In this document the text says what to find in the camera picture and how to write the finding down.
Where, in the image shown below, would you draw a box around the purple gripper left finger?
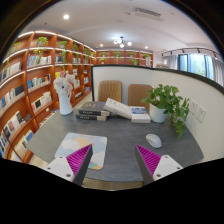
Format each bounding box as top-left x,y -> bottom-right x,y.
44,143 -> 94,187

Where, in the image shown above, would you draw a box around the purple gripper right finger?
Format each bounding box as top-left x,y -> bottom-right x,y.
134,144 -> 184,186

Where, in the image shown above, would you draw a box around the pastel printed mouse pad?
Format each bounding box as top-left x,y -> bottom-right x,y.
55,133 -> 107,170

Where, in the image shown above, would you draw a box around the white computer mouse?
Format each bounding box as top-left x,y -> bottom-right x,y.
146,134 -> 162,148

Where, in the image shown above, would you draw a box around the dark book lower stack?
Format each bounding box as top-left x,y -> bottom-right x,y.
76,114 -> 107,121

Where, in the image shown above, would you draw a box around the dark book stack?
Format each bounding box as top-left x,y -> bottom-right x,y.
76,114 -> 107,121
78,101 -> 110,116

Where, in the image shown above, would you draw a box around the white plant pot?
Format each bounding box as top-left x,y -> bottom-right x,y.
149,105 -> 167,123

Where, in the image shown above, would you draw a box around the white blue book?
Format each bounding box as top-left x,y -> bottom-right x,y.
130,106 -> 151,123

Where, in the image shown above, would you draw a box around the dark book upper stack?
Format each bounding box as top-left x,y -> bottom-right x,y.
78,101 -> 110,116

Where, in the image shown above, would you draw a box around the green potted plant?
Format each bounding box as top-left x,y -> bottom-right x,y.
141,84 -> 189,138

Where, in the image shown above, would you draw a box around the white leaning book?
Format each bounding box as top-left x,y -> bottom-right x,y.
104,98 -> 132,119

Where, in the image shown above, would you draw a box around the tan chair right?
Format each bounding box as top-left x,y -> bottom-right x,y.
128,84 -> 151,110

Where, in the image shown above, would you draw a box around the tan chair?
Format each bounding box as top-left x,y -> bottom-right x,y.
128,84 -> 151,110
97,80 -> 122,102

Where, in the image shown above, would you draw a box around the white hand-shaped vase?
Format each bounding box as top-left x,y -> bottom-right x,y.
54,78 -> 72,115

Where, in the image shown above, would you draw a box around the tan chair left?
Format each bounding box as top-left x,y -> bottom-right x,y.
97,80 -> 122,102

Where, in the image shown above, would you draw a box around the pink white flowers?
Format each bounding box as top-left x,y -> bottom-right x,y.
53,71 -> 75,95

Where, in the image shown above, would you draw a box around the orange wooden bookshelf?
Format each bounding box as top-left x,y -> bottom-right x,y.
0,30 -> 153,163

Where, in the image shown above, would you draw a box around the ceiling chandelier lamp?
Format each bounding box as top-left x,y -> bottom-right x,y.
113,36 -> 132,48

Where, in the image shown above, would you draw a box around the ceiling air vent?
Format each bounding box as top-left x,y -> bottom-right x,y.
133,7 -> 163,21

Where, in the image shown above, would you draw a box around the white wall socket right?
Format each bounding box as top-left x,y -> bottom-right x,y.
196,105 -> 206,122

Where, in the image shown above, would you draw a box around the white wall socket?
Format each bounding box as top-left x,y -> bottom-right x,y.
196,105 -> 206,122
189,99 -> 198,114

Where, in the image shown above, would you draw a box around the white wall socket left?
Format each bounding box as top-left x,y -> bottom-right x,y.
189,99 -> 198,114

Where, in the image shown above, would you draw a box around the white partition wall panel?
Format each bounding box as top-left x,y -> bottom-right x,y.
92,65 -> 224,110

